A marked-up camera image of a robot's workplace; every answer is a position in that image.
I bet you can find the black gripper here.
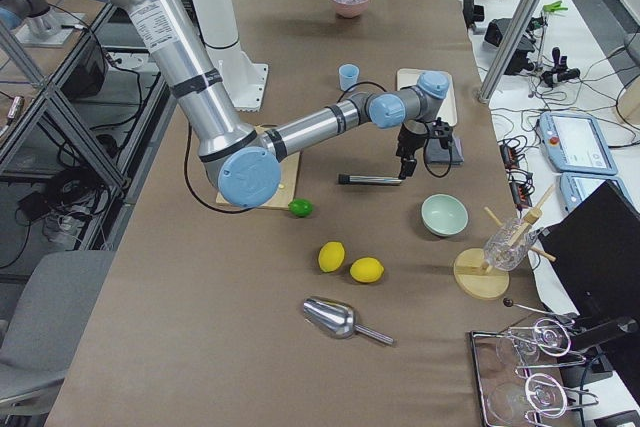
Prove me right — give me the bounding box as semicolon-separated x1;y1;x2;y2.
396;120;429;179

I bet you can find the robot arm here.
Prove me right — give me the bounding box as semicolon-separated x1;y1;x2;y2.
108;0;450;212

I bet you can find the light blue cup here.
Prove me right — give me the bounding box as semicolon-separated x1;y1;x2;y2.
338;63;360;92

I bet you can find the wooden cup rack stand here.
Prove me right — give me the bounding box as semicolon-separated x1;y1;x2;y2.
453;184;556;300

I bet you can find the steel ice scoop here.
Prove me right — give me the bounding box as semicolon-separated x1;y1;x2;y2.
302;296;395;346

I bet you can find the grey folded cloth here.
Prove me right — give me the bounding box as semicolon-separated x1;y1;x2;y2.
426;136;464;166

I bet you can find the mint green bowl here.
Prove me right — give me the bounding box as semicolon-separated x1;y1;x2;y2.
421;194;469;237

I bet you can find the cream rabbit tray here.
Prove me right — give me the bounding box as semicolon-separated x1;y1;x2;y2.
396;68;458;127

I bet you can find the upper yellow lemon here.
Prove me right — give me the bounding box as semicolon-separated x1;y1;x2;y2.
349;257;385;284

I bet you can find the yellow lemon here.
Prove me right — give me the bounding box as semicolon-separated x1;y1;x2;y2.
318;241;346;273
349;257;385;284

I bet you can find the green lime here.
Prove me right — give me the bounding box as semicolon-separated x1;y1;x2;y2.
288;198;314;218

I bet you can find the lower yellow lemon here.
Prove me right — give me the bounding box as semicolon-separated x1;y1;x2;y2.
318;241;346;273

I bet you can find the bamboo cutting board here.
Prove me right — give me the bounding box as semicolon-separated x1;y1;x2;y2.
210;146;300;209

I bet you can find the clear glass on rack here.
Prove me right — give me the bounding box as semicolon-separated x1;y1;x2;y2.
483;218;537;271

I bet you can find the blue teach pendant lower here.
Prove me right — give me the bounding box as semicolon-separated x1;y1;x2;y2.
559;172;620;213

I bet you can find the blue teach pendant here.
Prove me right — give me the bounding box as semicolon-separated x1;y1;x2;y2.
537;112;618;175
559;172;620;213

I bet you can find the blue teach pendant upper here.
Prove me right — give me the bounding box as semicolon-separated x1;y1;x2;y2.
537;112;618;175

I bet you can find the black monitor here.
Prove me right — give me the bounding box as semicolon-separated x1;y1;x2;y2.
535;179;640;321

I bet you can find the metal glass holder tray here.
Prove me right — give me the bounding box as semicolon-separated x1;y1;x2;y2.
468;314;640;427

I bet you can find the aluminium frame post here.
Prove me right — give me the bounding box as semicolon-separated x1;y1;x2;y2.
475;0;541;104

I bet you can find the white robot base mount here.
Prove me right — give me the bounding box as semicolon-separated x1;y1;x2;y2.
192;0;269;112

